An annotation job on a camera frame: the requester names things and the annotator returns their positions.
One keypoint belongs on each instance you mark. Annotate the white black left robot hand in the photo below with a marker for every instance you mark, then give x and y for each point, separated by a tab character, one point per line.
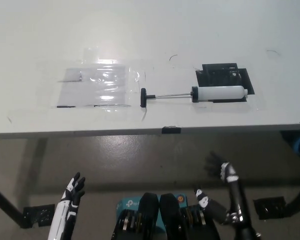
65	212

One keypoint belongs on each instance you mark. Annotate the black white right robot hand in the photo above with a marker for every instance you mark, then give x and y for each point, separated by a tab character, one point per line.
238	200

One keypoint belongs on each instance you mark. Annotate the small white air pump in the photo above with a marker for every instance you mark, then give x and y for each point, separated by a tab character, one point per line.
220	93

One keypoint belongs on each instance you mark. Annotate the teal router box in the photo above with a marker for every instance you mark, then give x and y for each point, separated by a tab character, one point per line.
128	203

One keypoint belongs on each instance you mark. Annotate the clear plastic sheet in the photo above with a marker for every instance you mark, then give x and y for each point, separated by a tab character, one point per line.
75	92

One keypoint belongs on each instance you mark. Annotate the black printed marker sheet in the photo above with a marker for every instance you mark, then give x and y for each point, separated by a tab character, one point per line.
215	75

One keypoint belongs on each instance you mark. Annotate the clear plastic film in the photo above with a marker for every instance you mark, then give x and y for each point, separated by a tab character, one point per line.
135	75

